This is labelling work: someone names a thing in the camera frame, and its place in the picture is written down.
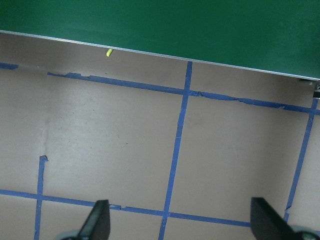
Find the green conveyor belt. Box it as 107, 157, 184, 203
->
0, 0, 320, 100

